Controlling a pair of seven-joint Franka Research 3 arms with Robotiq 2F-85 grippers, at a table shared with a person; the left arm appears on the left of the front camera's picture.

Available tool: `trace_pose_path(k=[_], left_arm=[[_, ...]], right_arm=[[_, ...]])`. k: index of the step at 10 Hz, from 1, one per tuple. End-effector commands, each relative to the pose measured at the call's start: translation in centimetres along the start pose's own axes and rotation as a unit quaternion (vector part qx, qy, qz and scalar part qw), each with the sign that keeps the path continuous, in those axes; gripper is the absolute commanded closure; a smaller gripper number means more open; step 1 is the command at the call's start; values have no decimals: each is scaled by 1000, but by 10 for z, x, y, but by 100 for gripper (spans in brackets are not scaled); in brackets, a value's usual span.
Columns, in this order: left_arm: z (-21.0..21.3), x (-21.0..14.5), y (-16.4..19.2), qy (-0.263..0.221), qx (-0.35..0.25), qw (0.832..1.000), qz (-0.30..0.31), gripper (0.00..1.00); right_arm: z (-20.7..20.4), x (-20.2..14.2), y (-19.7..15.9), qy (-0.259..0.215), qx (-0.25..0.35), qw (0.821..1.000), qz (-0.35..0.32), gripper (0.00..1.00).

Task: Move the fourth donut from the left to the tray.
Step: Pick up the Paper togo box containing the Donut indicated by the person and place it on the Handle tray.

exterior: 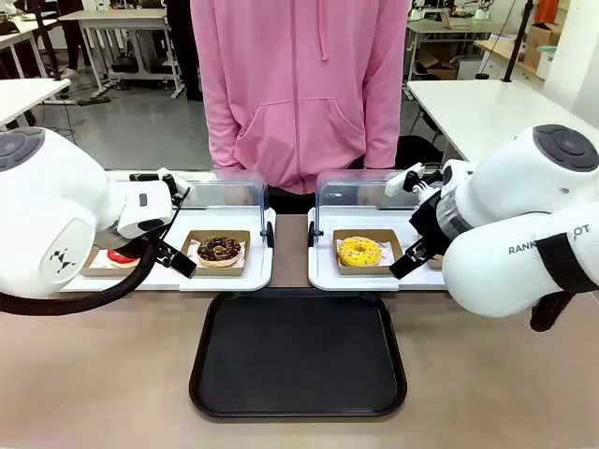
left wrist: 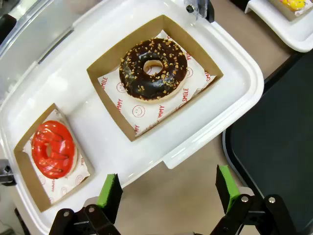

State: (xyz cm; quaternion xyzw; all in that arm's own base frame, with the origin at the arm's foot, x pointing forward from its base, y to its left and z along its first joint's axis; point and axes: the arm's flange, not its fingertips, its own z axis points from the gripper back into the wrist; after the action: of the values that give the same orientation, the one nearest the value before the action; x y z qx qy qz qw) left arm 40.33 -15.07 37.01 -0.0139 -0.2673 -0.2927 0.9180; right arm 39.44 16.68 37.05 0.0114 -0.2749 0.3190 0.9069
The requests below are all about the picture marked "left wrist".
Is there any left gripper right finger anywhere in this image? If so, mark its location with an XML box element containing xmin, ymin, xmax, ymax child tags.
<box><xmin>210</xmin><ymin>164</ymin><xmax>296</xmax><ymax>235</ymax></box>

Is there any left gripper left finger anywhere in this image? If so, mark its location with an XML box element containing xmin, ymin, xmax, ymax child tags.
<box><xmin>48</xmin><ymin>173</ymin><xmax>123</xmax><ymax>235</ymax></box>

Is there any red glazed donut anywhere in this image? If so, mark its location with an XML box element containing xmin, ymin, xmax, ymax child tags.
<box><xmin>31</xmin><ymin>120</ymin><xmax>78</xmax><ymax>179</ymax></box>

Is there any black serving tray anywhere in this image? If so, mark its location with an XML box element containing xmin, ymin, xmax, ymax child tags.
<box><xmin>222</xmin><ymin>52</ymin><xmax>313</xmax><ymax>233</ymax></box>

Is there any chocolate donut with nut crumbs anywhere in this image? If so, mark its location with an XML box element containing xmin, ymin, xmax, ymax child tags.
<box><xmin>119</xmin><ymin>38</ymin><xmax>188</xmax><ymax>103</ymax></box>

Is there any yellow sprinkled donut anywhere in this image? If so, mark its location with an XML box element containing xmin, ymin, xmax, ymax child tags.
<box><xmin>280</xmin><ymin>0</ymin><xmax>313</xmax><ymax>12</ymax></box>

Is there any white printed paper liner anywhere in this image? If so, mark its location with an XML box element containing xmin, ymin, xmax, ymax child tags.
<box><xmin>23</xmin><ymin>109</ymin><xmax>91</xmax><ymax>204</ymax></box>
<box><xmin>97</xmin><ymin>30</ymin><xmax>217</xmax><ymax>137</ymax></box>

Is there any white display case base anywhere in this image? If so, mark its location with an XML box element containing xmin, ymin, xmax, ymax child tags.
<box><xmin>244</xmin><ymin>0</ymin><xmax>313</xmax><ymax>52</ymax></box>
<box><xmin>0</xmin><ymin>0</ymin><xmax>265</xmax><ymax>235</ymax></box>

